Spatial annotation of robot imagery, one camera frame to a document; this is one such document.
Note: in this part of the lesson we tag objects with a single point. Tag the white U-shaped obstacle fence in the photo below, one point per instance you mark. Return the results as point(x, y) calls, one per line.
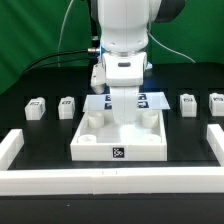
point(101, 181)

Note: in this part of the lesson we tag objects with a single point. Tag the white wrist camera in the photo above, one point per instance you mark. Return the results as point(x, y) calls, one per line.
point(98, 79)

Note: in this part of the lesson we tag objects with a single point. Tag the AprilTag marker sheet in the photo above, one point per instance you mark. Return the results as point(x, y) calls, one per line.
point(148, 100)

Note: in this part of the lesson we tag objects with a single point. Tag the white square tabletop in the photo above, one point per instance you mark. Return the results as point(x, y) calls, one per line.
point(99, 138)

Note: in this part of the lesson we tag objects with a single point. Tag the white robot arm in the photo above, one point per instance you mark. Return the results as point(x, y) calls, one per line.
point(124, 37)

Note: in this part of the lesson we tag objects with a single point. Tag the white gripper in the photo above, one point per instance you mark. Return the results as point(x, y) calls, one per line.
point(122, 72)

